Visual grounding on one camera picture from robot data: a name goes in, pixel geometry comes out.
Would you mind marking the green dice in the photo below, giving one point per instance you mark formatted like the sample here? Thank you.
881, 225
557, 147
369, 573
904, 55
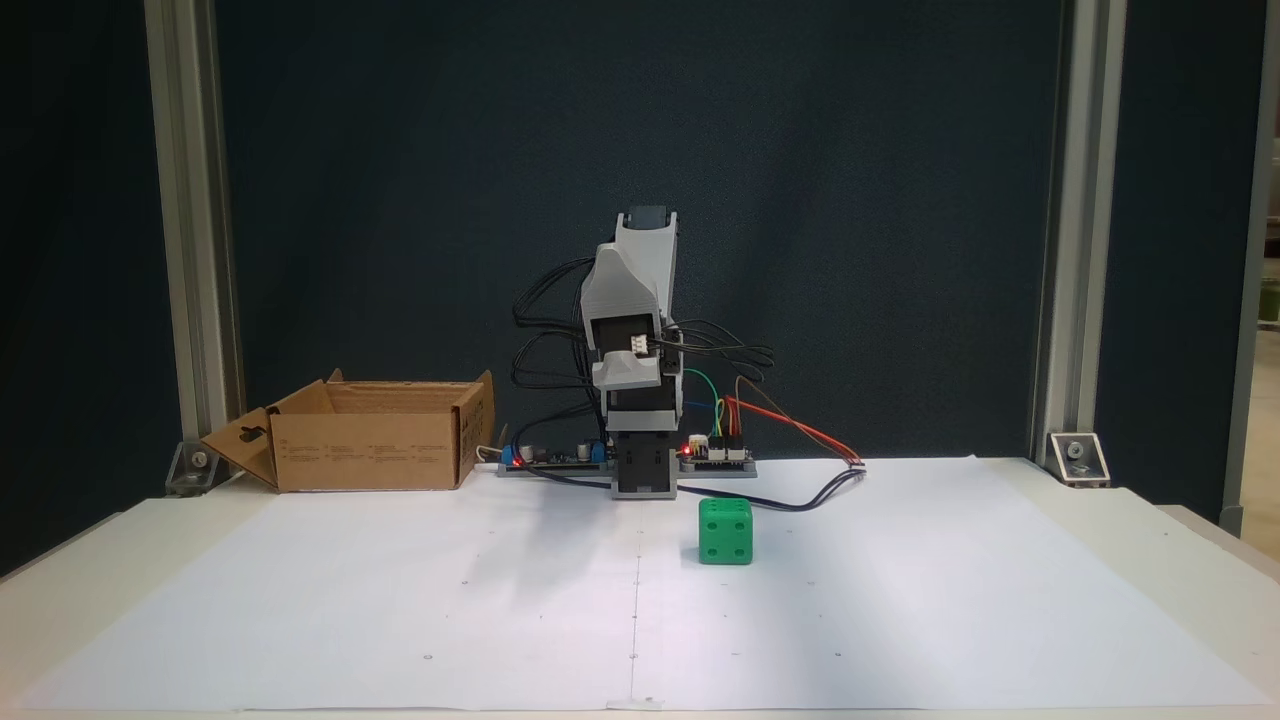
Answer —
725, 535

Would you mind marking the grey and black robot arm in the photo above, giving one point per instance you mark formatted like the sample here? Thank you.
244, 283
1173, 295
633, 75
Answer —
620, 280

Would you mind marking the circuit board with blue parts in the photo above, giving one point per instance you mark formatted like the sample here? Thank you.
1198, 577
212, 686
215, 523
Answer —
550, 458

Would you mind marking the circuit board with red light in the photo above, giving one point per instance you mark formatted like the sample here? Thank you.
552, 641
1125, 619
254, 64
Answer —
715, 455

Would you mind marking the brown cardboard box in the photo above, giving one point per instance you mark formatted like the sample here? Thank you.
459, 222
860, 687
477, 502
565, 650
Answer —
370, 460

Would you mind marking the large white paper sheet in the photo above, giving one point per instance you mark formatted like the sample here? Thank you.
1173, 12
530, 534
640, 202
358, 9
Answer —
400, 600

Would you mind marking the metal corner bracket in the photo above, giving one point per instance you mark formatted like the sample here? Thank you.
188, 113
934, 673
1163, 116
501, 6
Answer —
195, 465
1078, 458

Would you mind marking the aluminium frame post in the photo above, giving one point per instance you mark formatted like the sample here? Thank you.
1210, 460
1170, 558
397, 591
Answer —
190, 200
1085, 200

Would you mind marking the grey outer frame post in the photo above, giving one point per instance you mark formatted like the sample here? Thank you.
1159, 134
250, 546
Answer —
1250, 300

